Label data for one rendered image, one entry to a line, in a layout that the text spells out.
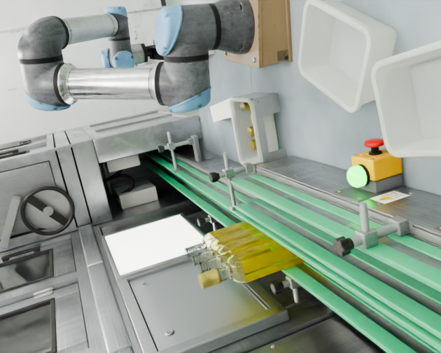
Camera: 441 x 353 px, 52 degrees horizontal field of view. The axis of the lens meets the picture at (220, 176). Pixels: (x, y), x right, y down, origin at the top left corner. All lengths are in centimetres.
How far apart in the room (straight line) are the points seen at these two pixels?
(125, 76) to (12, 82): 356
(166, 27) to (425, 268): 78
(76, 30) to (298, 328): 103
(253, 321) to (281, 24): 73
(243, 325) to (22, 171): 128
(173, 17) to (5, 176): 116
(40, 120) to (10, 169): 273
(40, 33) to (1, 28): 344
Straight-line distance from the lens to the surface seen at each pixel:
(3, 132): 480
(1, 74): 478
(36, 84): 136
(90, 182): 205
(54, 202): 206
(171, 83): 118
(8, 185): 207
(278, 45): 122
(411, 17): 90
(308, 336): 109
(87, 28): 151
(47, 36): 136
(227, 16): 119
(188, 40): 116
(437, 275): 69
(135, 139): 205
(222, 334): 107
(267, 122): 134
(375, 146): 94
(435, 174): 92
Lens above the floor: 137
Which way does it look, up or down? 18 degrees down
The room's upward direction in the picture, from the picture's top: 105 degrees counter-clockwise
